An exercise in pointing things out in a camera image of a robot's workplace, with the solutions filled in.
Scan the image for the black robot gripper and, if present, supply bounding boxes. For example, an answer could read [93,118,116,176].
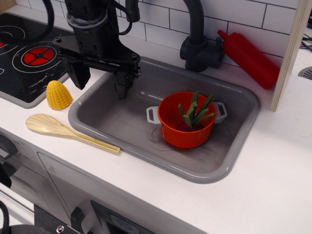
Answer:
[52,23,142,100]

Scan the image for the wooden toy spoon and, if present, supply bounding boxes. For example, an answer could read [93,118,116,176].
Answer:
[25,114,121,155]

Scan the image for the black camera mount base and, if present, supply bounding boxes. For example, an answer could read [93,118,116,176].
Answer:
[0,201,79,234]

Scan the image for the yellow toy corn cob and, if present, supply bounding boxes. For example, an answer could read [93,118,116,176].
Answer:
[46,80,73,110]

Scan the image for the grey toy sink basin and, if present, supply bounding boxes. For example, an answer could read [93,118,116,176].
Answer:
[68,58,260,184]

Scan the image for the red ketchup squeeze bottle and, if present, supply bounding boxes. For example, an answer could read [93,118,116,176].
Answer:
[217,30,280,90]

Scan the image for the orange toy pot grey handles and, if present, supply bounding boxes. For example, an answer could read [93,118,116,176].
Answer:
[146,91,228,149]

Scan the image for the light wooden side panel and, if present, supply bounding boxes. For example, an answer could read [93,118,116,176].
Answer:
[270,0,312,112]

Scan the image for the grey oven knob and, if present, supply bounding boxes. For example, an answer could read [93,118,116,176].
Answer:
[0,135,18,160]

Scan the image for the dark grey toy faucet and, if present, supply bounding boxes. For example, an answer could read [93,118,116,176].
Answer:
[118,0,224,72]

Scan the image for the black toy stove top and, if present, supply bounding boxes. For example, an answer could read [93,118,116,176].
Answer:
[0,27,72,109]

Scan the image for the black braided cable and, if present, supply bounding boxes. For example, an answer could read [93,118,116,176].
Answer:
[0,0,55,47]

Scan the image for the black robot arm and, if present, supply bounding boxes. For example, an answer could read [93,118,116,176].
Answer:
[53,0,140,99]

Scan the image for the round metal drain grate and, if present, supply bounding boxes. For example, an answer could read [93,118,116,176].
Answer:
[298,66,312,80]

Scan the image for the purple toy beet green leaves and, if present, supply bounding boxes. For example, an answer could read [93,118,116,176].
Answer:
[176,91,215,132]

